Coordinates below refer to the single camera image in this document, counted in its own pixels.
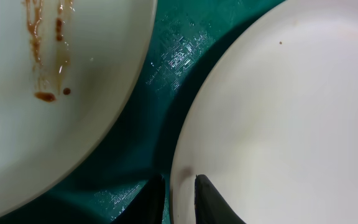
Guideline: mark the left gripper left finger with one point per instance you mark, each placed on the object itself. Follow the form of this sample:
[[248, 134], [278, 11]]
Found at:
[[148, 205]]

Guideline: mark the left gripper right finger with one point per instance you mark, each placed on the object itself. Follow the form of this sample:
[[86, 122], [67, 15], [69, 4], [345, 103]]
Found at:
[[210, 206]]

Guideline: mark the large white plate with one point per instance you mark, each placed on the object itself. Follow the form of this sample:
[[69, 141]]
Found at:
[[274, 126]]

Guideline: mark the teal plastic tray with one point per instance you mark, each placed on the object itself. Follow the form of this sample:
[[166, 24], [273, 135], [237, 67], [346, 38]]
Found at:
[[188, 39]]

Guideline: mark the small white stained plate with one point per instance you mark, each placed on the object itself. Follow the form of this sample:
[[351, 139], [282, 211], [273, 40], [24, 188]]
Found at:
[[67, 70]]

